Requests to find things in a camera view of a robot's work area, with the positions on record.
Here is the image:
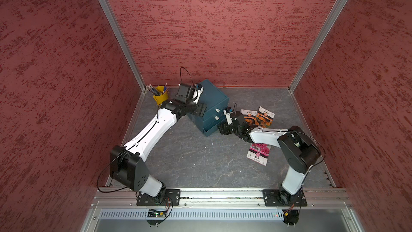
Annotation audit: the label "yellow pen cup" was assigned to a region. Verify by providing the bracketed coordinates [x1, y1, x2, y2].
[153, 90, 169, 106]

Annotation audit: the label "orange flower seed bag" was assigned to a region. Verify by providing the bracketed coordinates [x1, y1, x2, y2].
[241, 109, 259, 127]
[255, 106, 275, 128]

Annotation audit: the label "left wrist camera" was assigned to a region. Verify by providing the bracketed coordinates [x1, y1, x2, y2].
[192, 83, 203, 104]

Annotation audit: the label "pens in cup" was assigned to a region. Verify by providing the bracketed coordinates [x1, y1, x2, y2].
[145, 84, 167, 96]

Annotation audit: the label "left corner aluminium post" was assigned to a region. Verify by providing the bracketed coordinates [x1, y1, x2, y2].
[98, 0, 146, 91]

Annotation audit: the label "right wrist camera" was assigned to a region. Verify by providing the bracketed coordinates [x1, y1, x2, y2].
[223, 107, 245, 125]

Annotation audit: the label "right corner aluminium post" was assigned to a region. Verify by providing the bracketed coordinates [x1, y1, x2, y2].
[289, 0, 348, 93]

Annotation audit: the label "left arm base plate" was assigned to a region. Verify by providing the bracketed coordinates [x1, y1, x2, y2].
[136, 189, 181, 207]

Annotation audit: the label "corner aluminium post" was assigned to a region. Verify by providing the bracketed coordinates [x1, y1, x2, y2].
[289, 0, 348, 93]
[98, 0, 146, 91]

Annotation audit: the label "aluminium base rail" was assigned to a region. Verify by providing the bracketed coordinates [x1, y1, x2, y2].
[81, 188, 364, 232]

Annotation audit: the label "pink flower seed bag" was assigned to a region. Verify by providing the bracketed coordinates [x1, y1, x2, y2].
[247, 143, 271, 166]

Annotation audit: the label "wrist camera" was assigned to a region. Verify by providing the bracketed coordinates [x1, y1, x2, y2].
[223, 107, 245, 125]
[192, 83, 203, 104]

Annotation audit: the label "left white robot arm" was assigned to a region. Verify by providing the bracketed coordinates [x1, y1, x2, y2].
[103, 100, 207, 197]

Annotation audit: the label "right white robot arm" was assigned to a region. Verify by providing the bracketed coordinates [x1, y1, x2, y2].
[218, 120, 321, 197]

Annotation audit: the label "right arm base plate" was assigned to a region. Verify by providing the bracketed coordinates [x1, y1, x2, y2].
[262, 189, 307, 208]

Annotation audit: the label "teal drawer cabinet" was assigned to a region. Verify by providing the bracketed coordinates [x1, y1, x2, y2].
[187, 79, 229, 137]

